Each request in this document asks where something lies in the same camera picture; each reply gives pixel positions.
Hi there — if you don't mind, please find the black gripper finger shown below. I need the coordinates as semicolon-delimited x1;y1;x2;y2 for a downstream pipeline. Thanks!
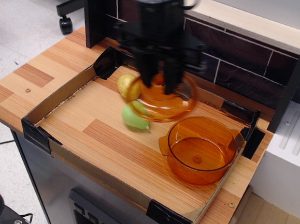
135;51;159;88
164;56;183;95

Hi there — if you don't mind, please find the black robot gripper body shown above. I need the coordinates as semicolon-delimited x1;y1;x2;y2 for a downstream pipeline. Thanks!
115;0;206;72

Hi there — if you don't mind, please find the orange transparent pot lid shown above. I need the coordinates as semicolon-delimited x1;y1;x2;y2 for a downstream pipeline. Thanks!
126;73;198;122

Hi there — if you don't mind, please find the orange transparent pot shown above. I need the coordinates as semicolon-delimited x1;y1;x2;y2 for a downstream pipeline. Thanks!
159;116;245;186

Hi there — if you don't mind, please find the yellow toy potato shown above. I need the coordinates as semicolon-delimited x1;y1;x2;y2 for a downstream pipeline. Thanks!
117;73;141;100

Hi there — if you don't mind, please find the cardboard fence with black tape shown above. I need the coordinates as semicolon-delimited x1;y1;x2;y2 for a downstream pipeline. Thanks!
22;47;265;224

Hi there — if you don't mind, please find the green toy pear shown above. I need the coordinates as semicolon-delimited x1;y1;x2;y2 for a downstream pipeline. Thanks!
121;100;150;130

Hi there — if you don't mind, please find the black office chair base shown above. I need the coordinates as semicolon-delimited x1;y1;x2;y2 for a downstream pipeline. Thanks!
56;0;84;35

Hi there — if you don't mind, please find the white toy sink counter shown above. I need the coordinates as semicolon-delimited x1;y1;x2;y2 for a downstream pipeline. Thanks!
250;102;300;219

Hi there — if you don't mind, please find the grey toy oven front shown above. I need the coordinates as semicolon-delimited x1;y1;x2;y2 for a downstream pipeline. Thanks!
12;132;159;224

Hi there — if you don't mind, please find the black upright post left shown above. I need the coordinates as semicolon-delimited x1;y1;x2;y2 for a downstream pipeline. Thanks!
84;0;106;48

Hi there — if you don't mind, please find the black upright post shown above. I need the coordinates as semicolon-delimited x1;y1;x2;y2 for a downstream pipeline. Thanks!
267;57;300;133
84;0;106;48

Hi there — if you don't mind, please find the black upright post right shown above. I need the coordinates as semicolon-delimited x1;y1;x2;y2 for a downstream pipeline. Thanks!
267;57;300;133

